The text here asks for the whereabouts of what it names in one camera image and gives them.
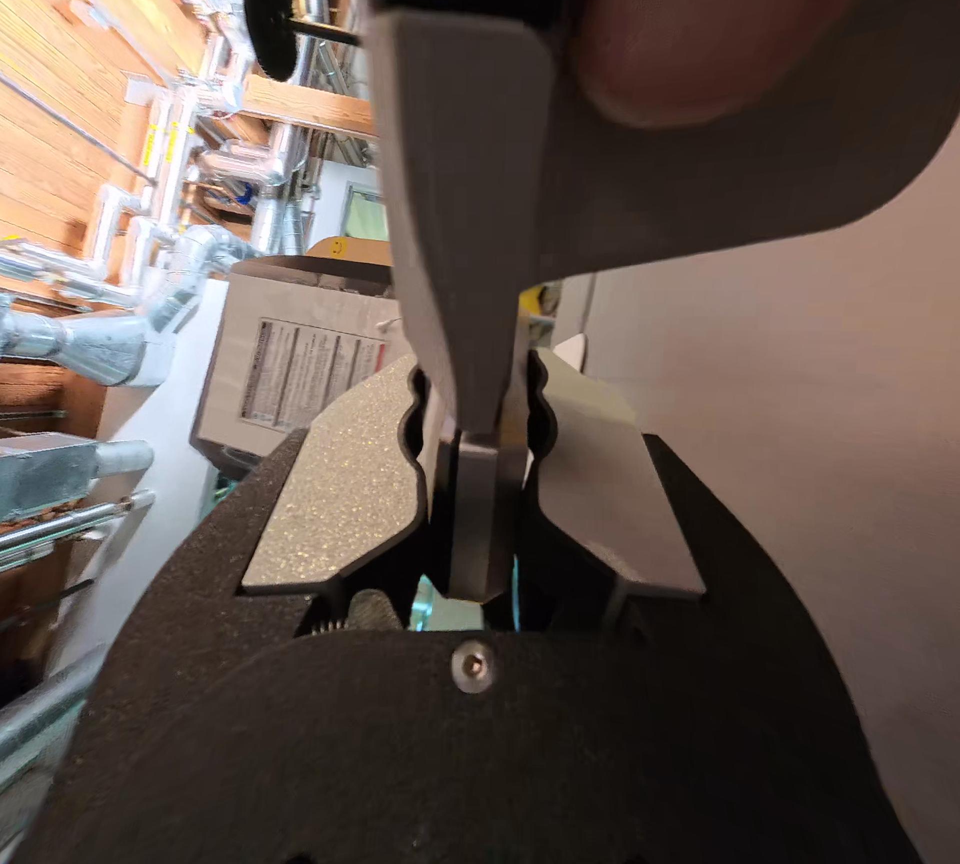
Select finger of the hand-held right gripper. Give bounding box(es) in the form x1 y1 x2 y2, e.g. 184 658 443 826
369 9 555 434

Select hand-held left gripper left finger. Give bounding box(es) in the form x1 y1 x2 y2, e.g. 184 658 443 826
238 353 430 614

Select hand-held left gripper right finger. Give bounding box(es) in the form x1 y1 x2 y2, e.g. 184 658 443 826
523 348 708 629

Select black hdmi switch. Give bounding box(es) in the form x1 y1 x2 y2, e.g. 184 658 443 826
436 365 534 604

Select person's right hand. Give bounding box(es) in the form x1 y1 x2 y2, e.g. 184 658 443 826
576 0 940 126

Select cardboard box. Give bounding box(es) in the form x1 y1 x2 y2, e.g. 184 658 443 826
306 234 394 267

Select printed instruction sheet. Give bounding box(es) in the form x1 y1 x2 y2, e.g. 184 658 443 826
196 273 412 456

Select black round ceiling fixture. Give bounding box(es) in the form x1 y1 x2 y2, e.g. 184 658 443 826
241 0 363 84

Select silver insulated pipes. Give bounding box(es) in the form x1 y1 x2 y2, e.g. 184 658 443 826
0 0 360 576

